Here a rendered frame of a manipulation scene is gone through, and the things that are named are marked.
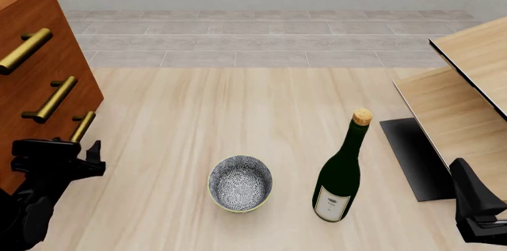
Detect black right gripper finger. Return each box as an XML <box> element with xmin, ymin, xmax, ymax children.
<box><xmin>448</xmin><ymin>157</ymin><xmax>507</xmax><ymax>226</ymax></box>

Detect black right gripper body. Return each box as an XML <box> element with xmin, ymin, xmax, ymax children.
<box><xmin>455</xmin><ymin>214</ymin><xmax>507</xmax><ymax>245</ymax></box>

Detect cork bottle stopper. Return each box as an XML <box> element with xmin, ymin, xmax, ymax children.
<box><xmin>352</xmin><ymin>108</ymin><xmax>375</xmax><ymax>127</ymax></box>

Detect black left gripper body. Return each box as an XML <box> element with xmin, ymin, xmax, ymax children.
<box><xmin>10</xmin><ymin>154</ymin><xmax>94</xmax><ymax>181</ymax></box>

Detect brass bar handle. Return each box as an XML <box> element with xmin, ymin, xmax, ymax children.
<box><xmin>70</xmin><ymin>111</ymin><xmax>97</xmax><ymax>144</ymax></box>
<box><xmin>21</xmin><ymin>75</ymin><xmax>78</xmax><ymax>125</ymax></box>
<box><xmin>0</xmin><ymin>28</ymin><xmax>54</xmax><ymax>76</ymax></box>

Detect patterned grey bowl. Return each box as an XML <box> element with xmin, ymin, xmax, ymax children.
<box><xmin>207</xmin><ymin>154</ymin><xmax>274</xmax><ymax>215</ymax></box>

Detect dark green wine bottle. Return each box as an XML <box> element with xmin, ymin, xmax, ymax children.
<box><xmin>311</xmin><ymin>123</ymin><xmax>370</xmax><ymax>223</ymax></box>

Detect pale wooden shelf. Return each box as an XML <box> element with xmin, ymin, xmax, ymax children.
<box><xmin>379</xmin><ymin>16</ymin><xmax>507</xmax><ymax>203</ymax></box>

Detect brown wooden cabinet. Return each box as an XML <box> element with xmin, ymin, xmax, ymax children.
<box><xmin>0</xmin><ymin>0</ymin><xmax>105</xmax><ymax>196</ymax></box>

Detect wooden drawer front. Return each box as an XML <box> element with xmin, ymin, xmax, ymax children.
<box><xmin>0</xmin><ymin>21</ymin><xmax>90</xmax><ymax>142</ymax></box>
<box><xmin>0</xmin><ymin>0</ymin><xmax>71</xmax><ymax>86</ymax></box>
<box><xmin>0</xmin><ymin>63</ymin><xmax>105</xmax><ymax>196</ymax></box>

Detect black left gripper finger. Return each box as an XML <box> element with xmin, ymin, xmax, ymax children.
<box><xmin>84</xmin><ymin>139</ymin><xmax>108</xmax><ymax>175</ymax></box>

